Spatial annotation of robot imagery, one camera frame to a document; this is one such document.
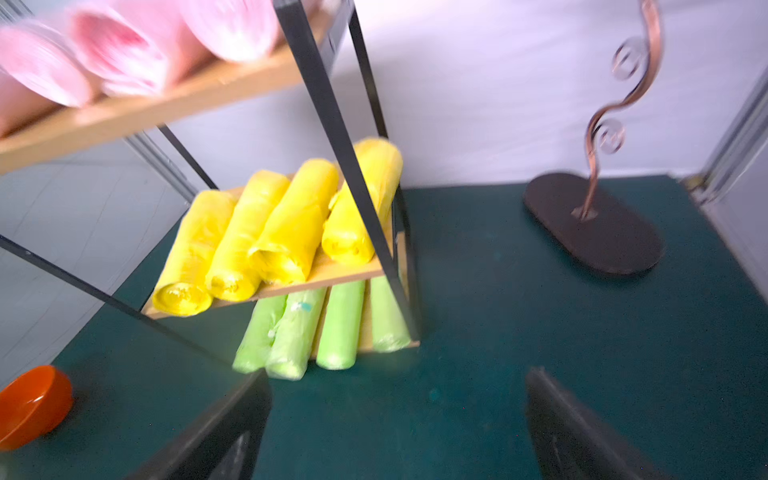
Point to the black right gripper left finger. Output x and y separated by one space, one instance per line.
222 443

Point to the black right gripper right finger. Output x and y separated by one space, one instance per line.
571 442

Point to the green trash bag roll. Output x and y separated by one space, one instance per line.
338 345
389 330
256 344
294 335

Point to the pink trash bag roll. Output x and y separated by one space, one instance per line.
36 52
137 48
238 31

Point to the three-tier wooden shelf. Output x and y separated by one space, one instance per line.
98 213

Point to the orange plastic bowl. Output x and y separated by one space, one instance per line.
33 405

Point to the black metal jewelry stand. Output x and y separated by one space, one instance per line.
594 227

